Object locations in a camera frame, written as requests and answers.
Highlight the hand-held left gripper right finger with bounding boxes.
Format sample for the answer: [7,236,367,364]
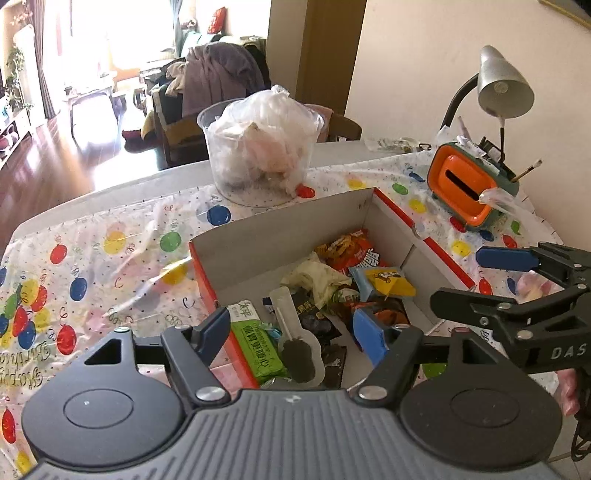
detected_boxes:
[351,305,509,409]

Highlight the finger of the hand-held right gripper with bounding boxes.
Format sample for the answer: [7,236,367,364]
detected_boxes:
[429,282,591,342]
[475,241,591,291]

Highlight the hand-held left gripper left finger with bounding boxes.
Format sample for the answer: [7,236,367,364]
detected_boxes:
[85,305,232,408]

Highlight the dark brown snack packet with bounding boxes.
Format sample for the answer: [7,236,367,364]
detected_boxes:
[344,295,411,326]

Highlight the green white snack packet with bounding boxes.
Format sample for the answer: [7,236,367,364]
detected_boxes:
[230,300,288,385]

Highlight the light blue snack packet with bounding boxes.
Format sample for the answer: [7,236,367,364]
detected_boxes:
[348,266,377,302]

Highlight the black snack packet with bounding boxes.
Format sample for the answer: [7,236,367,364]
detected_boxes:
[288,286,345,344]

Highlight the red white-lettered snack packet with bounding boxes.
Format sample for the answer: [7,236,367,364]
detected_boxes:
[348,247,391,273]

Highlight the clear dark lollipop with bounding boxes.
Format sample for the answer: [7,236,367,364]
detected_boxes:
[269,286,322,386]

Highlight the white yellow snack packet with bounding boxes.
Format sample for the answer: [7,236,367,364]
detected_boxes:
[281,259,352,309]

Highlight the orange red chips packet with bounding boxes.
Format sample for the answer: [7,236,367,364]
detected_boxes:
[316,230,372,273]

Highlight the white cardboard box red rim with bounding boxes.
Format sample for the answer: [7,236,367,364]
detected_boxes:
[188,187,476,388]

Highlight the person's right hand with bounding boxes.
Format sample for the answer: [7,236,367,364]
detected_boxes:
[556,367,581,418]

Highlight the pink plastic wrapper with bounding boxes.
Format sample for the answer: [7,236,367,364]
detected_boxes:
[515,272,557,296]

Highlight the orange green desk organizer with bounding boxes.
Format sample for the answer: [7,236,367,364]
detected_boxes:
[426,141,520,232]

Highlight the thin paint brush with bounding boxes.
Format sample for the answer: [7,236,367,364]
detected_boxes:
[510,159,543,183]

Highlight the balloon print tablecloth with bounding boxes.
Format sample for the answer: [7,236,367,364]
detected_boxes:
[0,152,591,480]

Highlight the grey desk lamp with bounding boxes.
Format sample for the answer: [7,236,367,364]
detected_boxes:
[438,45,535,164]

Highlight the clear plastic container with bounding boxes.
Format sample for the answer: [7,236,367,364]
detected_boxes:
[197,97,326,208]

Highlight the wooden chair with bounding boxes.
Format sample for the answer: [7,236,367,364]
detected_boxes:
[318,108,363,141]

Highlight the white plastic bag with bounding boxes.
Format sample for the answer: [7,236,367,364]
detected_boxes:
[215,85,319,195]

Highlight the gold framed picture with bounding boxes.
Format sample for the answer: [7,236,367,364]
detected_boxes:
[538,0,591,24]

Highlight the purple grey clothing pile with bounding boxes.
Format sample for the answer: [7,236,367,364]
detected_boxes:
[182,42,264,118]

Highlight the coffee table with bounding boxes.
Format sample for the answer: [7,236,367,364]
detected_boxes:
[69,76,116,134]

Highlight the wooden TV cabinet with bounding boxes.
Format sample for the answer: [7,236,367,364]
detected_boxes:
[0,111,33,171]

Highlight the teal sofa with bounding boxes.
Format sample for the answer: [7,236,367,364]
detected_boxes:
[178,28,208,56]

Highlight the grey curtain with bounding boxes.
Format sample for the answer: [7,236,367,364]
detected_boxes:
[168,0,185,51]

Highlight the green potted plant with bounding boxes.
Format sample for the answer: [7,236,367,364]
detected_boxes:
[2,46,28,112]

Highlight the black cable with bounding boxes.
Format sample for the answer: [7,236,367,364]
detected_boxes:
[570,415,591,462]

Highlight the small tangled keychain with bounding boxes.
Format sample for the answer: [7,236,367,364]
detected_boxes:
[365,136,432,155]

